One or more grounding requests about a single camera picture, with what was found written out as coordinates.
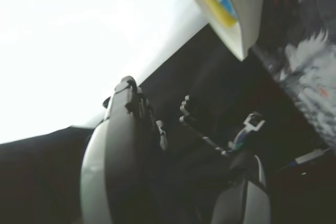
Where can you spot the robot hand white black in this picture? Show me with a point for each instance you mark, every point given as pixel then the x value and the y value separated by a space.
pixel 115 161

